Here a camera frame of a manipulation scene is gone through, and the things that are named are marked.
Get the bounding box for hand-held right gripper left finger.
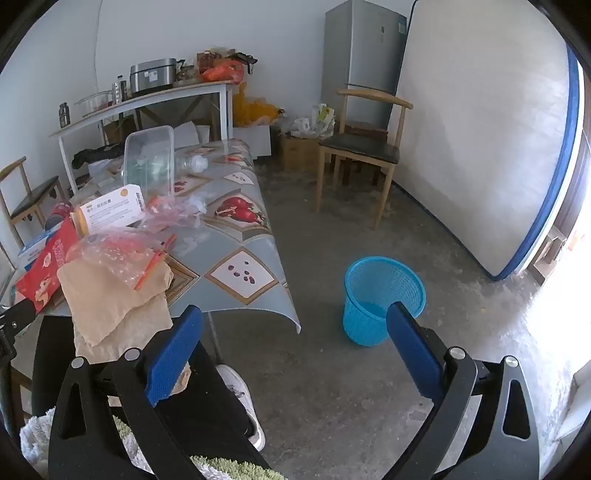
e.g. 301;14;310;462
47;305;205;480

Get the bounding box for silver rice cooker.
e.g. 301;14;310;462
129;58;178;97

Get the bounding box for grey refrigerator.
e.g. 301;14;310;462
321;0;408;134

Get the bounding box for clear plastic container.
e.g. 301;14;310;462
124;126;175;197

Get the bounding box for yellow plastic bag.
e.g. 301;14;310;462
233;90;284;127

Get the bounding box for white mattress blue edge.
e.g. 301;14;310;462
392;0;580;281

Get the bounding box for green white fuzzy garment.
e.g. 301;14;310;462
18;406;278;480

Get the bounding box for person's black pants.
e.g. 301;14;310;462
32;314;278;480

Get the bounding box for fruit print tablecloth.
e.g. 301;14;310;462
9;138;301;333

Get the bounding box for clear pink print plastic bag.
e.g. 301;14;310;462
69;231;178;291

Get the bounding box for glass pot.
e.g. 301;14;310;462
76;92;114;116

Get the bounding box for blue white long box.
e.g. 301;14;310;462
18;228;63;269

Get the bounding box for crumpled pink plastic bag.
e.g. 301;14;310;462
143;194;209;232

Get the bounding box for clear plastic bottle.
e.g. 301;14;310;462
174;154;208;177

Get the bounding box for black bag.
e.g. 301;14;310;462
71;145;125;169

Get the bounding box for white orange medicine box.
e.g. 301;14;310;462
74;184;146;238

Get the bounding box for red drink can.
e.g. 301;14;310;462
50;200;75;223

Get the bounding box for white sack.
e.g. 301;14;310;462
174;121;212;145

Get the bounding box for orange plastic bag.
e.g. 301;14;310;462
201;62;245;85

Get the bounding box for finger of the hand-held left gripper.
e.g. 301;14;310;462
0;300;38;370

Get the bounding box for white side table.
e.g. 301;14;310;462
48;80;234;195

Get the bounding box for blue plastic wastebasket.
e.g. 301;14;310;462
342;257;426;347

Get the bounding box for beige paper cloth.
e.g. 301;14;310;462
58;263;191;394

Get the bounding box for cardboard box with bags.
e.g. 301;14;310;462
281;104;337;139

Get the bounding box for person's white shoe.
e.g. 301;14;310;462
215;364;267;452

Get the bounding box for wooden chair dark seat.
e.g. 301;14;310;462
316;89;414;230
0;157;63;245

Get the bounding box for red paper packet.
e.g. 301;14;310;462
16;217;81;315

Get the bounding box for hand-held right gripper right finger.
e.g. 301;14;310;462
385;301;540;480

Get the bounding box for brown cardboard box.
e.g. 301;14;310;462
279;134;321;172

